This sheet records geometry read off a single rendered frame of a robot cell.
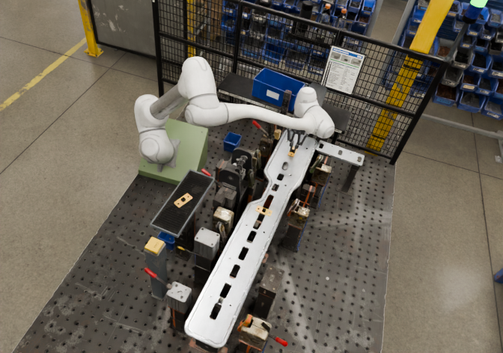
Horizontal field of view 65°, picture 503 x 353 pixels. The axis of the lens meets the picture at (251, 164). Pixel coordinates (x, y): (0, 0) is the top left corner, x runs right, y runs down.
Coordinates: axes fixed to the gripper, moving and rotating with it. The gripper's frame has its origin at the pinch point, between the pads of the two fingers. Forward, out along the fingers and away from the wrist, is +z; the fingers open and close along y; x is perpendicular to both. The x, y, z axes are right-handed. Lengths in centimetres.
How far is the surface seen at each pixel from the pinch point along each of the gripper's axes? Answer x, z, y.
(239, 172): -42.4, -11.6, -17.6
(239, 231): -64, 5, -7
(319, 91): 26.5, -23.7, 2.6
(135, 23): 151, 55, -213
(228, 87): 37, 3, -58
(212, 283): -94, 5, -7
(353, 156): 15.6, 5.8, 34.5
